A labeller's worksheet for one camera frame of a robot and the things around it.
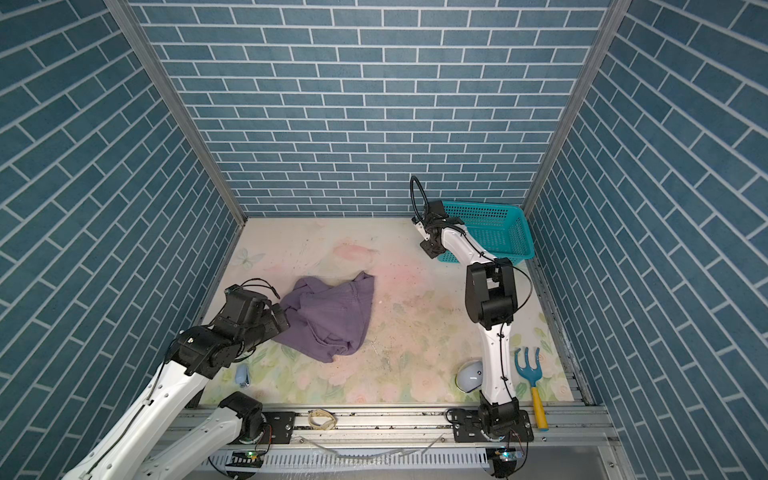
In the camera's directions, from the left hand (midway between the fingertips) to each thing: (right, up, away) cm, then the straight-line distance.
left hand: (276, 321), depth 76 cm
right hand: (+44, +21, +28) cm, 57 cm away
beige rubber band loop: (+14, -26, -2) cm, 29 cm away
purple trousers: (+11, -2, +7) cm, 13 cm away
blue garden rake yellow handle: (+70, -17, +7) cm, 72 cm away
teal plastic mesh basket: (+72, +26, +40) cm, 86 cm away
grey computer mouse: (+50, -14, -1) cm, 52 cm away
